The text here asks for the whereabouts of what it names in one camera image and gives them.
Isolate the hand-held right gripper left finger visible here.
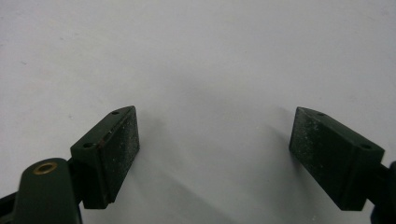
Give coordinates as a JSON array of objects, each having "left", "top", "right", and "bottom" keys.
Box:
[{"left": 70, "top": 105, "right": 141, "bottom": 210}]

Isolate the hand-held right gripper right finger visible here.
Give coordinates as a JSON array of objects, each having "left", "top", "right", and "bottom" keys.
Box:
[{"left": 289, "top": 106, "right": 386, "bottom": 212}]

